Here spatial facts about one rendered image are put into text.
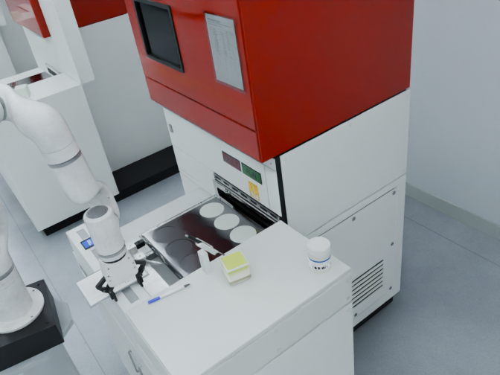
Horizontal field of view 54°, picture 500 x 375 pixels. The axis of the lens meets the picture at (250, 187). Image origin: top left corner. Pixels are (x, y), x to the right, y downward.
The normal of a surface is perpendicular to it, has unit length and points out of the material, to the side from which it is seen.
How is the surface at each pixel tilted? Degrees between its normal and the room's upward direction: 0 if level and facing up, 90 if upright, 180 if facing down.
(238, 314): 0
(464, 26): 90
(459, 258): 0
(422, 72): 90
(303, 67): 90
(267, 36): 90
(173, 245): 0
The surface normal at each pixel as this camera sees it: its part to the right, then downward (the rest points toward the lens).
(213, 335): -0.14, -0.82
